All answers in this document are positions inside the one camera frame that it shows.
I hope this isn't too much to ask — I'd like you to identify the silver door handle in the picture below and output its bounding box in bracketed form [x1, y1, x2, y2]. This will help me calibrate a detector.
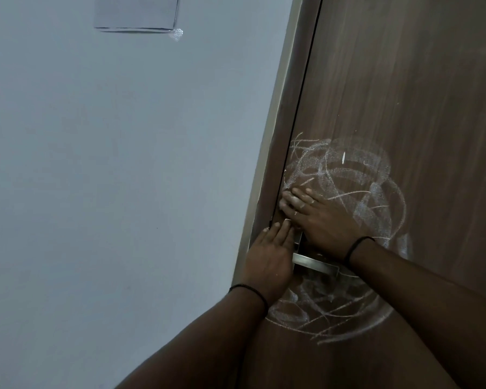
[283, 218, 341, 278]

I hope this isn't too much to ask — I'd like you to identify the person's right forearm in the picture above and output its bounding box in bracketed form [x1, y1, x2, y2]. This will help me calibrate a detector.
[348, 238, 486, 389]

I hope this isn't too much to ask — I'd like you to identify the brown door frame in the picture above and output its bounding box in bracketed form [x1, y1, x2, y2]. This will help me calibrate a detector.
[231, 0, 325, 286]

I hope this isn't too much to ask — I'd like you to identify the brown wooden door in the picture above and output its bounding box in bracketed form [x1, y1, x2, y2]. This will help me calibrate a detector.
[242, 0, 486, 389]

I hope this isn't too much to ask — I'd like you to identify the person's right hand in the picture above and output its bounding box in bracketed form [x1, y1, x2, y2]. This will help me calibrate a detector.
[278, 186, 375, 262]

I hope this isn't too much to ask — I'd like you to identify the black wristband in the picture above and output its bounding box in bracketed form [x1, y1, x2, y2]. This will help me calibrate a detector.
[228, 284, 270, 319]
[342, 236, 376, 268]

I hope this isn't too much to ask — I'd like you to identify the person's left forearm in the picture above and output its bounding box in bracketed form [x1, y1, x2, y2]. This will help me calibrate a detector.
[115, 287, 270, 389]

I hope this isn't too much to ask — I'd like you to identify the person's left hand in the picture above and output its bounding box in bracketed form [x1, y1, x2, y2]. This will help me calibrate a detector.
[239, 218, 297, 306]

